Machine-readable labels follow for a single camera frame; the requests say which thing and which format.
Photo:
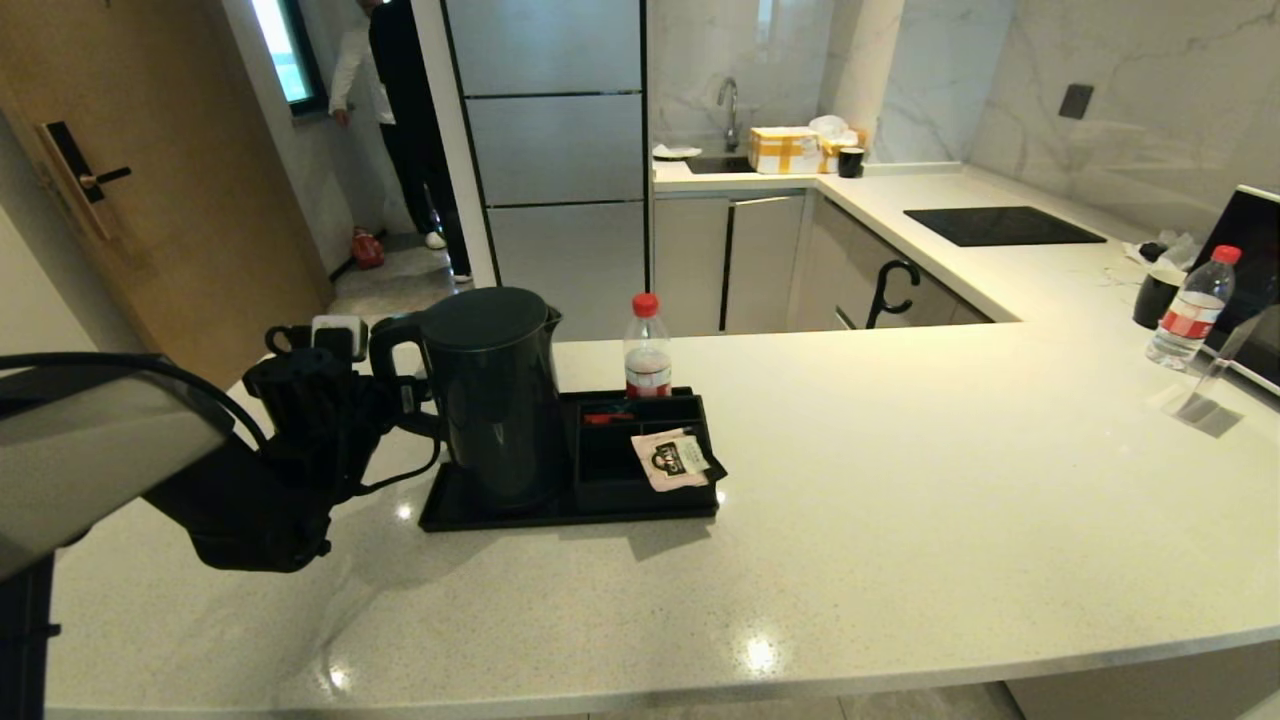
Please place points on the water bottle with slanted label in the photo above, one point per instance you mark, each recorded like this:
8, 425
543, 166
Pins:
1190, 310

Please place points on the white tea bag packet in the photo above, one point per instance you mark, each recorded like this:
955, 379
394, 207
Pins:
672, 460

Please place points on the kitchen sink basin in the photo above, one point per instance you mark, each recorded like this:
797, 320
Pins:
720, 164

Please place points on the black compartment organizer box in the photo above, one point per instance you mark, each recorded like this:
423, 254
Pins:
620, 480

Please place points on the black induction cooktop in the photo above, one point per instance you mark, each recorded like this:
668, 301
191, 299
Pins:
1000, 226

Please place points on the black screen appliance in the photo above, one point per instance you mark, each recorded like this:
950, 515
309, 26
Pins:
1250, 250

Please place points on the red bag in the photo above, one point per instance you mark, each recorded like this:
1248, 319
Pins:
367, 250

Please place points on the chrome sink faucet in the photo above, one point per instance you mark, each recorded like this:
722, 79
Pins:
731, 105

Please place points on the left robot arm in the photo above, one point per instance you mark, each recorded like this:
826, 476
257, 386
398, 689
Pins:
100, 450

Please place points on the wooden door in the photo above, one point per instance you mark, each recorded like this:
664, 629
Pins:
200, 150

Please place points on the person in black vest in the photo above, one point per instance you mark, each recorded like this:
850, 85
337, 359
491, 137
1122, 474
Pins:
410, 100

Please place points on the grey refrigerator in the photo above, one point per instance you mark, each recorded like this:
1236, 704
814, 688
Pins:
555, 150

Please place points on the dark wall switch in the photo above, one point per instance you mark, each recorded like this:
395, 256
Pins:
1076, 101

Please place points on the black mug with white lid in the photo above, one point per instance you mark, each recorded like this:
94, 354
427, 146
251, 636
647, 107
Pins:
1155, 298

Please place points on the water bottle with full label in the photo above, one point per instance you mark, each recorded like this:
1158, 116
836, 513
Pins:
648, 350

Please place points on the grey kitchen base cabinets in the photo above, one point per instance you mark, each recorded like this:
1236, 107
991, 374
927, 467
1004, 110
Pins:
760, 260

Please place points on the clear acrylic sign holder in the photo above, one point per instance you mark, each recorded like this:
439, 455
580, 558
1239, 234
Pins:
1215, 385

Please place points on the cardboard box with yellow tape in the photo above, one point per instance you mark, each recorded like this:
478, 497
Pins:
785, 150

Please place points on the black electric kettle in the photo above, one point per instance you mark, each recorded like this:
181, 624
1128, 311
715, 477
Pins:
495, 400

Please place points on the dark framed window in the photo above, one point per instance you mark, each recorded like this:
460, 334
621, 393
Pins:
290, 50

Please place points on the white crumpled tissue bag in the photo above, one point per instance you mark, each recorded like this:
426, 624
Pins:
828, 125

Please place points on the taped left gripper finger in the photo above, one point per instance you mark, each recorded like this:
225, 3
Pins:
415, 415

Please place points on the red sachet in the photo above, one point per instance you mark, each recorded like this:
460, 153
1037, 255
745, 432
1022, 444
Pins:
608, 417

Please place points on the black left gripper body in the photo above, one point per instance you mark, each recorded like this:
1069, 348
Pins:
320, 420

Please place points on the black serving tray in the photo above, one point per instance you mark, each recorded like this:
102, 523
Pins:
470, 512

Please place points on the small black cup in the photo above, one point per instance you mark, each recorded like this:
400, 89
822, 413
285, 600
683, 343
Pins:
851, 162

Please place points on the white plate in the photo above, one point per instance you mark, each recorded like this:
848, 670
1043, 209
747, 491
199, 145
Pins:
676, 151

